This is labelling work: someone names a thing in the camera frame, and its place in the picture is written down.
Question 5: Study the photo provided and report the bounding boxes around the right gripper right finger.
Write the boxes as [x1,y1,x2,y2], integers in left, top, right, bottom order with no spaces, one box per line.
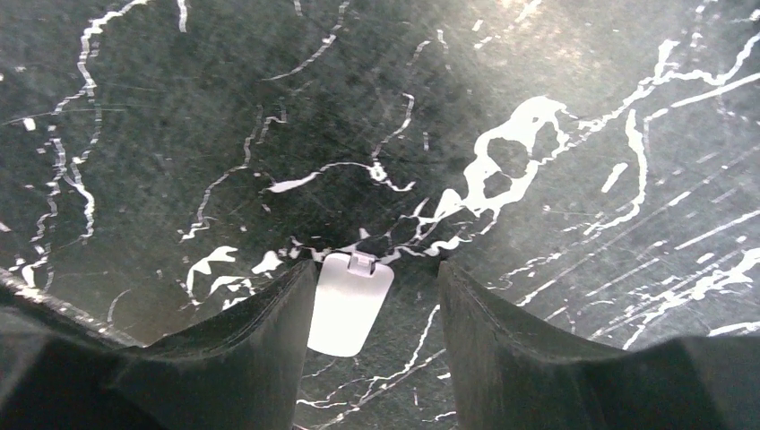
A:
[437,261,759,429]

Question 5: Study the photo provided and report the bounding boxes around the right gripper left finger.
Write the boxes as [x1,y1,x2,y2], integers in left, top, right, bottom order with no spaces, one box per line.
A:
[1,261,316,429]

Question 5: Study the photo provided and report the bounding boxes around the white battery cover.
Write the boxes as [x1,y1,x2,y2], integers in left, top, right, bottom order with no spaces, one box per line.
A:
[307,252,394,357]

